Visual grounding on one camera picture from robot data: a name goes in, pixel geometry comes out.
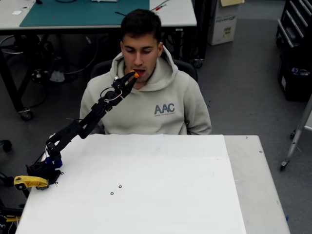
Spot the white cardboard box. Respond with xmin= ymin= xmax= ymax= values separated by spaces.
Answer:
xmin=207 ymin=0 xmax=241 ymax=46

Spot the green cutting mat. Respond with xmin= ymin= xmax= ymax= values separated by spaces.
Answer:
xmin=19 ymin=0 xmax=150 ymax=27

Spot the black office chair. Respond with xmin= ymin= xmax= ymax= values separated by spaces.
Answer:
xmin=90 ymin=59 xmax=198 ymax=135

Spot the black chair caster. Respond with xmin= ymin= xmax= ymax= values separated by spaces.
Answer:
xmin=0 ymin=139 xmax=12 ymax=153

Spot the black storage bin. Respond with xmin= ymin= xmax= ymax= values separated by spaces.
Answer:
xmin=277 ymin=48 xmax=312 ymax=102

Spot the grey metal stand with caster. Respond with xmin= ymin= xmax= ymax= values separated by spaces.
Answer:
xmin=280 ymin=95 xmax=312 ymax=171

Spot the white power adapter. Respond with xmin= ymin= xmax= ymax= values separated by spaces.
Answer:
xmin=50 ymin=70 xmax=65 ymax=82

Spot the white workbench with black frame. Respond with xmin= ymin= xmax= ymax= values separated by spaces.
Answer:
xmin=0 ymin=0 xmax=207 ymax=121

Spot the white paper sheet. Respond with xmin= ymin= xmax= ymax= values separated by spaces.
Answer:
xmin=15 ymin=133 xmax=247 ymax=234

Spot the black and yellow clamp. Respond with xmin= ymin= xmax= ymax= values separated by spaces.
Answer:
xmin=0 ymin=206 xmax=24 ymax=223

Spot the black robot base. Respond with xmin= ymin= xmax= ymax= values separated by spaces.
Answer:
xmin=25 ymin=160 xmax=61 ymax=186

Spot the black drawer cabinet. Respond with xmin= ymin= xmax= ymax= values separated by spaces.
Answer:
xmin=276 ymin=0 xmax=312 ymax=49

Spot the manila folder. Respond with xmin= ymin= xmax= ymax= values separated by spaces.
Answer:
xmin=220 ymin=0 xmax=245 ymax=7

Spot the white red servo wire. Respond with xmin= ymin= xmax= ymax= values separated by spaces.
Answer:
xmin=103 ymin=93 xmax=123 ymax=102

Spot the person in beige hoodie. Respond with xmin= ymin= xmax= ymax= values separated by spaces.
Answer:
xmin=79 ymin=9 xmax=212 ymax=136

